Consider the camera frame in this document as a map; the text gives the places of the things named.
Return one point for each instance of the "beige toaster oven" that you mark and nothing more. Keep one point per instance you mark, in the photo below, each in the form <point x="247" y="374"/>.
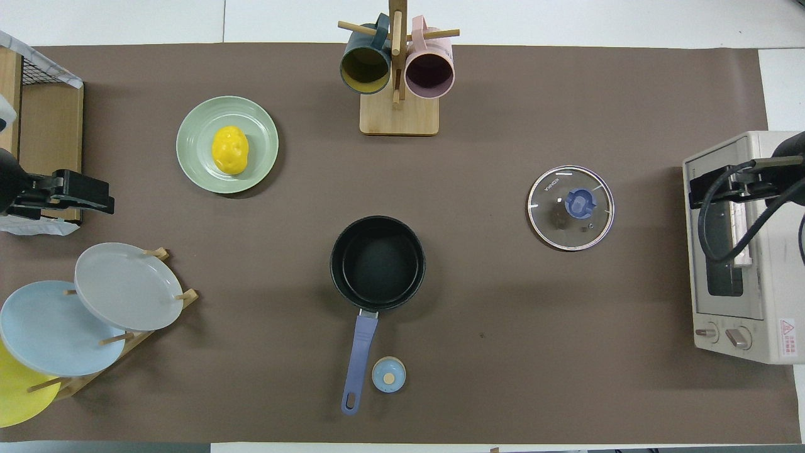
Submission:
<point x="777" y="277"/>

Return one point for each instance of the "grey plate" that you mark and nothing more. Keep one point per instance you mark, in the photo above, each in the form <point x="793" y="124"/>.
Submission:
<point x="129" y="286"/>

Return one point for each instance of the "light green plate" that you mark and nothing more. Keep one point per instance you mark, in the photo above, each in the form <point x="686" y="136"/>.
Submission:
<point x="251" y="126"/>

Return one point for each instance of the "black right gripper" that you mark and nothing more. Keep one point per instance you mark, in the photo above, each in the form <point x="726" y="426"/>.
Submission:
<point x="789" y="179"/>

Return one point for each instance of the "pink mug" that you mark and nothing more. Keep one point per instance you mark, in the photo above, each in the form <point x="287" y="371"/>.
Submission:
<point x="430" y="72"/>

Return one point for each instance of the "brown table mat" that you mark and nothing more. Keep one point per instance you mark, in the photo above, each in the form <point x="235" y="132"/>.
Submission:
<point x="503" y="352"/>

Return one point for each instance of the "wooden plate rack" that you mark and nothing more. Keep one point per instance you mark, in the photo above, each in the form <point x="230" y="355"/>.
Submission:
<point x="82" y="382"/>

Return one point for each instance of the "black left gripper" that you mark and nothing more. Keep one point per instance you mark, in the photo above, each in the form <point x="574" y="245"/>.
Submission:
<point x="16" y="185"/>

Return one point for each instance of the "glass lid blue knob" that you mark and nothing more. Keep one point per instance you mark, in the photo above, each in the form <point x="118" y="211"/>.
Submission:
<point x="571" y="207"/>

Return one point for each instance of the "white marbled sheet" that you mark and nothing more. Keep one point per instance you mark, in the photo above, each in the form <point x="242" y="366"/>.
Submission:
<point x="44" y="63"/>

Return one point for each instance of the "light blue plate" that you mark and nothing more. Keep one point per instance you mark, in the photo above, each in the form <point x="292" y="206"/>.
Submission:
<point x="50" y="330"/>

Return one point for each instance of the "yellow plate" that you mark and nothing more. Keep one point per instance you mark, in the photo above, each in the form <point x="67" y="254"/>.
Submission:
<point x="16" y="396"/>

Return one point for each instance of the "wooden mug tree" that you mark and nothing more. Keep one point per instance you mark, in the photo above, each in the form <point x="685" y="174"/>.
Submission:
<point x="399" y="116"/>

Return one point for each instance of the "white crumpled sheet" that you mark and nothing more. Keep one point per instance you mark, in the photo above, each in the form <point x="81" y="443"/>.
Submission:
<point x="38" y="228"/>

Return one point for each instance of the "dark teal mug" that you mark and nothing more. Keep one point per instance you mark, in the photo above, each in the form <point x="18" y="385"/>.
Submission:
<point x="366" y="69"/>

